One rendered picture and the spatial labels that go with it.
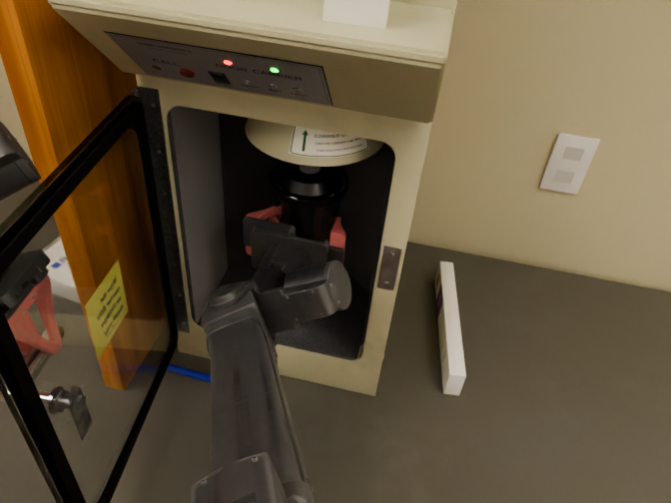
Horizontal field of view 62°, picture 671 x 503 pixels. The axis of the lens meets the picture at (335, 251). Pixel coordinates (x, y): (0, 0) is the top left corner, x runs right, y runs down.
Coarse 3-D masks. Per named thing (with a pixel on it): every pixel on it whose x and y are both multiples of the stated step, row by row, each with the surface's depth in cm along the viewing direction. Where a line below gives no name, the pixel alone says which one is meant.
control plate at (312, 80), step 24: (144, 48) 49; (168, 48) 48; (192, 48) 47; (168, 72) 54; (240, 72) 50; (264, 72) 49; (288, 72) 48; (312, 72) 47; (288, 96) 54; (312, 96) 52
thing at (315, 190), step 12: (288, 168) 75; (300, 168) 74; (312, 168) 74; (324, 168) 75; (336, 168) 76; (288, 180) 73; (300, 180) 73; (312, 180) 73; (324, 180) 73; (336, 180) 74; (300, 192) 72; (312, 192) 72; (324, 192) 73
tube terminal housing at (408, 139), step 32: (416, 0) 49; (448, 0) 49; (160, 96) 61; (192, 96) 60; (224, 96) 59; (256, 96) 59; (320, 128) 59; (352, 128) 58; (384, 128) 58; (416, 128) 57; (416, 160) 59; (416, 192) 62; (384, 224) 65; (192, 320) 84; (384, 320) 75; (192, 352) 89; (288, 352) 84; (352, 384) 85
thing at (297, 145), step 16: (256, 128) 66; (272, 128) 64; (288, 128) 63; (304, 128) 63; (256, 144) 66; (272, 144) 65; (288, 144) 64; (304, 144) 63; (320, 144) 63; (336, 144) 64; (352, 144) 65; (368, 144) 66; (288, 160) 64; (304, 160) 64; (320, 160) 64; (336, 160) 64; (352, 160) 65
